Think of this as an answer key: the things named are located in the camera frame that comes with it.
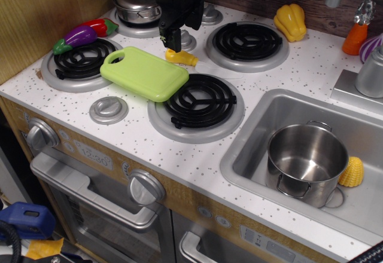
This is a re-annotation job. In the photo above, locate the yellow toy corn cob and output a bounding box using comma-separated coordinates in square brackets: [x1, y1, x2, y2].
[338, 157, 364, 188]

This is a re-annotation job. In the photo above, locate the black cable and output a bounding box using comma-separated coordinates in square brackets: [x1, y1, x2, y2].
[0, 219, 22, 263]

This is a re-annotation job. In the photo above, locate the yellow handled white toy knife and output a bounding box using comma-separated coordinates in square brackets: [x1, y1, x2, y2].
[165, 49, 243, 79]

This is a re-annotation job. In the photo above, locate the front left black burner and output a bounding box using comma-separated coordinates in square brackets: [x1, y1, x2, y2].
[41, 38, 122, 93]

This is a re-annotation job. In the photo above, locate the oven dial knob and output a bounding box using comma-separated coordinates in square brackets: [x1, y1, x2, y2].
[26, 118, 60, 150]
[127, 169, 166, 206]

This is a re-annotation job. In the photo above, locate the green plastic cutting board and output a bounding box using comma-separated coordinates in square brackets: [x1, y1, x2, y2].
[100, 47, 189, 102]

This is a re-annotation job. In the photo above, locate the left oven dial knob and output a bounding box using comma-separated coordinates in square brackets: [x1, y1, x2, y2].
[26, 118, 60, 150]

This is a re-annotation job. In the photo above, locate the front right black burner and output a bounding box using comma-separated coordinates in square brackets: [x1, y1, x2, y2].
[148, 74, 245, 144]

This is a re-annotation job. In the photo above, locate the silver oven door handle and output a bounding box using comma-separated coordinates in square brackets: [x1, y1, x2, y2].
[31, 153, 158, 233]

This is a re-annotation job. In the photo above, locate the glass oven door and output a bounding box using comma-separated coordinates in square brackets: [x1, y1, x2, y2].
[50, 187, 176, 262]

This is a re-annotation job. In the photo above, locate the yellow toy bell pepper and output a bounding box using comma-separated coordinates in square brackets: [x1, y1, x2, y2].
[273, 4, 306, 42]

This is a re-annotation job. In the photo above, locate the yellow cloth rag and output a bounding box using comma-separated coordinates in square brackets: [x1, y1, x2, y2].
[26, 238, 64, 260]

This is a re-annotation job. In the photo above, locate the silver stovetop knob back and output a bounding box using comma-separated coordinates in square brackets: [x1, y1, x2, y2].
[202, 4, 223, 26]

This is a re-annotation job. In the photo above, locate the silver stovetop knob middle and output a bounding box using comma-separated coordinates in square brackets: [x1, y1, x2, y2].
[181, 30, 197, 52]

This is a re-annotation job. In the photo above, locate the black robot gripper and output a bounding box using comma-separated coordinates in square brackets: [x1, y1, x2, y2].
[156, 0, 204, 52]

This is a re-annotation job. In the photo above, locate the purple toy eggplant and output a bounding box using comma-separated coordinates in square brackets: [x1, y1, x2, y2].
[52, 26, 98, 55]

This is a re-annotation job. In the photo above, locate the red toy chili pepper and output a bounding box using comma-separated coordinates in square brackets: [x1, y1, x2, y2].
[80, 18, 119, 37]

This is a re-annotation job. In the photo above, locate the silver sink basin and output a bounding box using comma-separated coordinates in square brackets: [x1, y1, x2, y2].
[220, 89, 382, 245]

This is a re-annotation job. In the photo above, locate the large steel pot in sink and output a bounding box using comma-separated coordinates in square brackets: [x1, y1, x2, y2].
[266, 121, 349, 208]

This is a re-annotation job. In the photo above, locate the silver dishwasher door handle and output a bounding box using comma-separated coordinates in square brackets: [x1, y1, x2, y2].
[179, 231, 217, 263]

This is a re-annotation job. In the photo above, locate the black burner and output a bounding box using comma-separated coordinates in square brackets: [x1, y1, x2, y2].
[206, 22, 289, 73]
[148, 74, 245, 144]
[41, 38, 122, 93]

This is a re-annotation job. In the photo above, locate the silver stovetop knob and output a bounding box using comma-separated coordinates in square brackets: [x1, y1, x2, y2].
[89, 96, 129, 125]
[202, 4, 223, 26]
[181, 30, 197, 52]

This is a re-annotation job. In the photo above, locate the purple white toy onion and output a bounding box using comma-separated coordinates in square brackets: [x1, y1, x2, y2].
[359, 34, 382, 63]

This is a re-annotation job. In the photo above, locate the orange toy carrot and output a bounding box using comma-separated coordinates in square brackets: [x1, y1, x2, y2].
[342, 23, 368, 56]

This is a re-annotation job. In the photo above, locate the right oven dial knob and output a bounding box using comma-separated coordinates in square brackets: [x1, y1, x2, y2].
[127, 169, 166, 206]

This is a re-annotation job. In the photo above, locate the back right black burner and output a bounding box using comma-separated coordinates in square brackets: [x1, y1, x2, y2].
[206, 22, 289, 73]

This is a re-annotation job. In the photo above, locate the silver metal canister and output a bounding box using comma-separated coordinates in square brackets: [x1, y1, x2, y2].
[355, 46, 382, 99]

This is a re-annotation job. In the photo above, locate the silver stovetop knob front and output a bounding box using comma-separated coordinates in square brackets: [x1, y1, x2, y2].
[89, 96, 129, 125]

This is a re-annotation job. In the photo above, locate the blue plastic clamp tool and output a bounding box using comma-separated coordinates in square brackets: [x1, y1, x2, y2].
[1, 202, 56, 240]

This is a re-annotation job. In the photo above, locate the back left burner ring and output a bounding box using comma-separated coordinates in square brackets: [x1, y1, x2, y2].
[108, 7, 164, 39]

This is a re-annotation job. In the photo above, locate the small lidded steel pot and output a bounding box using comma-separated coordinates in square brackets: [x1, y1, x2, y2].
[113, 0, 162, 25]

